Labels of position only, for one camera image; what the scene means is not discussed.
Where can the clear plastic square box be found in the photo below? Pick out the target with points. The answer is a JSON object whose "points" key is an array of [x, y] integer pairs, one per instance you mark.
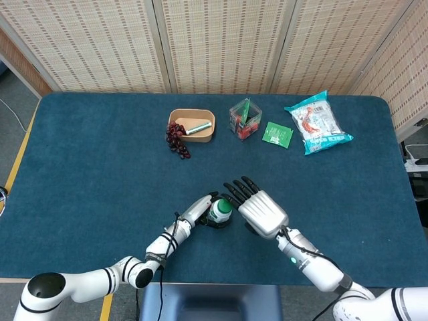
{"points": [[245, 123]]}

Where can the green paper card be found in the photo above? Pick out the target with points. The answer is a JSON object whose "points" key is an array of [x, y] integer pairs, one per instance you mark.
{"points": [[246, 108]]}

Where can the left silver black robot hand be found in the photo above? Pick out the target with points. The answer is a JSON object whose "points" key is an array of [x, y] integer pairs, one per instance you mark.
{"points": [[197, 209]]}

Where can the dark red grape bunch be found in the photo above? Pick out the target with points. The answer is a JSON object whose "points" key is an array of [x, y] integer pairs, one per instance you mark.
{"points": [[175, 138]]}

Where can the white teal snack bag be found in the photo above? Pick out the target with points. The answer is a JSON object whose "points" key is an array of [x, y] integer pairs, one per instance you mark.
{"points": [[316, 125]]}

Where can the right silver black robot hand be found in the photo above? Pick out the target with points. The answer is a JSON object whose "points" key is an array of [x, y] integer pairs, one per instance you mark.
{"points": [[262, 214]]}

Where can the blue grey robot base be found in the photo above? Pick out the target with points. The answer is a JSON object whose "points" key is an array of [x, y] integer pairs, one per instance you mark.
{"points": [[210, 304]]}

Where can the green bottle cap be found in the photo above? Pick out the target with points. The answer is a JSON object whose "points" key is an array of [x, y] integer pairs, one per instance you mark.
{"points": [[224, 206]]}

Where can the white power strip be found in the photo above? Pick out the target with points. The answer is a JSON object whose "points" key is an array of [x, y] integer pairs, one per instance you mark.
{"points": [[416, 165]]}

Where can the red wrapped candies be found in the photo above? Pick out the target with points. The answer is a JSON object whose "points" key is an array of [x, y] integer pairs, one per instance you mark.
{"points": [[247, 131]]}

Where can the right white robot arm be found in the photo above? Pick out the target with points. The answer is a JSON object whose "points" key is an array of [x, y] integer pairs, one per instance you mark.
{"points": [[317, 267]]}

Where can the chrome metal object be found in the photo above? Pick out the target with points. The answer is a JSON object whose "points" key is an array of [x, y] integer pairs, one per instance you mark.
{"points": [[2, 197]]}

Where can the brown woven partition panel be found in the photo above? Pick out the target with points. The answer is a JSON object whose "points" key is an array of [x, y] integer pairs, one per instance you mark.
{"points": [[20, 63]]}

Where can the kraft paper bowl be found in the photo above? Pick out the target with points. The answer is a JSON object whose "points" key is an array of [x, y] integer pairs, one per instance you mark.
{"points": [[200, 117]]}

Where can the green sachet packet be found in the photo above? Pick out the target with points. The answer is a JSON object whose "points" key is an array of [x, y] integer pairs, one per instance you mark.
{"points": [[277, 134]]}

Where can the white bottle with green label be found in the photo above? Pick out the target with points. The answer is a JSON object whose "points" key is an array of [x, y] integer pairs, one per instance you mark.
{"points": [[218, 215]]}

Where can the black box on floor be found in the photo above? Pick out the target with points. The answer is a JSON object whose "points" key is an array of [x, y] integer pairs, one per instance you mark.
{"points": [[419, 189]]}

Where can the blue felt table mat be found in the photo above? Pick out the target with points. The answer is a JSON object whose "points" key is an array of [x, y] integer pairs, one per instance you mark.
{"points": [[100, 150]]}

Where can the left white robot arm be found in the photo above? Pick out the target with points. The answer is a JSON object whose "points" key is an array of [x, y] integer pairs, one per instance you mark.
{"points": [[100, 284]]}

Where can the beige woven screen panel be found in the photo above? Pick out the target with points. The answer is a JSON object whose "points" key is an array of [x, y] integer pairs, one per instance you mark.
{"points": [[220, 47], [90, 47], [401, 77], [334, 47]]}

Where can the green white tube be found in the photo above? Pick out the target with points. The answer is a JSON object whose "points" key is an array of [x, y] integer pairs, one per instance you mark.
{"points": [[199, 128]]}

